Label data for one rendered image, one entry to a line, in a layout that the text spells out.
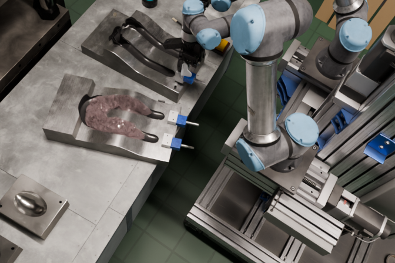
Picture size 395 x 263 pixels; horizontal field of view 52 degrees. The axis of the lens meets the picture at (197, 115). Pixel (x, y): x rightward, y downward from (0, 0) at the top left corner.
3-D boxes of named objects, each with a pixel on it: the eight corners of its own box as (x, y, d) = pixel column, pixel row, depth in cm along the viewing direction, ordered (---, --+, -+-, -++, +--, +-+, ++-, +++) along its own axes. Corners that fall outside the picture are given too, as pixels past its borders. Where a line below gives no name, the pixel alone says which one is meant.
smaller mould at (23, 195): (70, 205, 152) (67, 199, 146) (44, 240, 145) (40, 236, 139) (26, 179, 154) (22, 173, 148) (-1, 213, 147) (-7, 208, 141)
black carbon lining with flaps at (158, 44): (188, 57, 183) (190, 44, 174) (170, 83, 175) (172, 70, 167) (122, 23, 186) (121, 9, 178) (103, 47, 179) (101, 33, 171)
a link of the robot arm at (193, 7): (188, 13, 138) (178, -1, 142) (187, 37, 146) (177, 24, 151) (209, 8, 140) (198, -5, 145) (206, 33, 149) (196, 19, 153)
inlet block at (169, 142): (194, 145, 167) (196, 140, 163) (191, 156, 165) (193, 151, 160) (163, 138, 167) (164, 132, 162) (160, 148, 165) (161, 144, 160)
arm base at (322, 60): (354, 62, 172) (366, 48, 164) (341, 86, 166) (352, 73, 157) (323, 44, 175) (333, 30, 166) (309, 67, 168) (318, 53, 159)
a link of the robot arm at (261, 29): (292, 165, 130) (301, 2, 99) (253, 182, 126) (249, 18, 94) (271, 145, 139) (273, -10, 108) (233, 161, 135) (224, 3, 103)
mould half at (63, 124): (180, 112, 177) (183, 100, 167) (167, 167, 164) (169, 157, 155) (69, 86, 175) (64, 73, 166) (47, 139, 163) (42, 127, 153)
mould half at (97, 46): (203, 63, 191) (208, 46, 179) (177, 103, 179) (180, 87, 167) (113, 16, 196) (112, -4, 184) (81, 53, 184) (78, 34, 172)
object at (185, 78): (207, 84, 172) (208, 76, 168) (202, 92, 169) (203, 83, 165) (180, 73, 175) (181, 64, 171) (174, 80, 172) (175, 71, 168)
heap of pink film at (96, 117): (153, 106, 170) (154, 97, 163) (143, 144, 161) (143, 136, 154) (93, 93, 169) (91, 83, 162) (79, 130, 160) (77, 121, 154)
